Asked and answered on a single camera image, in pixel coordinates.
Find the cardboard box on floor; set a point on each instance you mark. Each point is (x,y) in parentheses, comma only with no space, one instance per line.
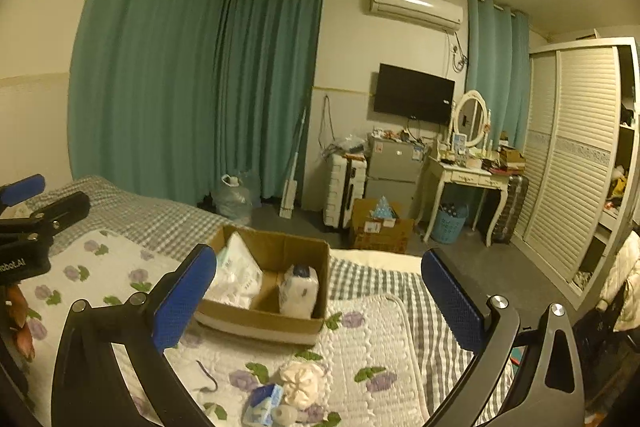
(368,233)

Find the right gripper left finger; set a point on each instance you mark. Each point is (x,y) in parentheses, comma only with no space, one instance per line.
(88,388)

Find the blue laundry basket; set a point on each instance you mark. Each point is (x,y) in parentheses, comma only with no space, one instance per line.
(449,222)

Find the white dressing table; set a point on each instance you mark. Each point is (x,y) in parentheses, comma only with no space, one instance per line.
(467,186)

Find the person's left hand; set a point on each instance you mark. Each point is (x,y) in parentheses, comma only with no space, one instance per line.
(16,308)

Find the narrow teal curtain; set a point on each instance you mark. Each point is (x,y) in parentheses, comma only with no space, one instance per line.
(499,67)

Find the white oval vanity mirror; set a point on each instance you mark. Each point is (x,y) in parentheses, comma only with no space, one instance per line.
(471,118)

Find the large teal curtain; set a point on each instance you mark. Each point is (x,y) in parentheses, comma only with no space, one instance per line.
(168,96)

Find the white sock blue trim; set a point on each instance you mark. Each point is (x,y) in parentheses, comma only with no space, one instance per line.
(209,376)

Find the cream lace scrunchie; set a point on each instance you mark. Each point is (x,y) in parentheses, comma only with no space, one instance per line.
(302,383)

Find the black wall television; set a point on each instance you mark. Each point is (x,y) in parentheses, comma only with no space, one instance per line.
(412,94)

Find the brown cardboard box on bed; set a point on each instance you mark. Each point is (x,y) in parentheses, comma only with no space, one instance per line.
(274,253)

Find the blue tissue packet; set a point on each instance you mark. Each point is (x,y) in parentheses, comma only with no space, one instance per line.
(263,401)

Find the floral tissue pack in box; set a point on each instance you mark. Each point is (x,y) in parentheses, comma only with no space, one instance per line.
(298,292)

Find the silver mini fridge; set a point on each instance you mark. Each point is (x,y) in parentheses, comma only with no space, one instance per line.
(394,170)

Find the grey checked bed sheet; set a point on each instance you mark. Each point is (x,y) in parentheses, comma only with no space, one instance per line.
(172,229)

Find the white floral quilt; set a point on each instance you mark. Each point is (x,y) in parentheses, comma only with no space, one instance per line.
(372,374)

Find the white flat mop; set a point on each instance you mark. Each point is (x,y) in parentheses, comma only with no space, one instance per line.
(290,184)

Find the white louvred wardrobe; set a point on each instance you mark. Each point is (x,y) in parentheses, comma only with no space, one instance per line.
(582,161)

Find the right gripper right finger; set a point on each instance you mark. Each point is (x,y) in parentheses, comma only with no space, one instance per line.
(548,388)

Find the white air conditioner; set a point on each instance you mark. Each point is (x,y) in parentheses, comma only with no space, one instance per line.
(434,13)

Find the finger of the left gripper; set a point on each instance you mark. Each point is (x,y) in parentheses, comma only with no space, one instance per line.
(16,192)
(38,229)

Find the white plastic package in box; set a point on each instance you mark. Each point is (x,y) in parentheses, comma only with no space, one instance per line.
(238,278)

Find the dark striped suitcase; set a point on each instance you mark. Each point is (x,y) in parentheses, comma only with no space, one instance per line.
(517,191)

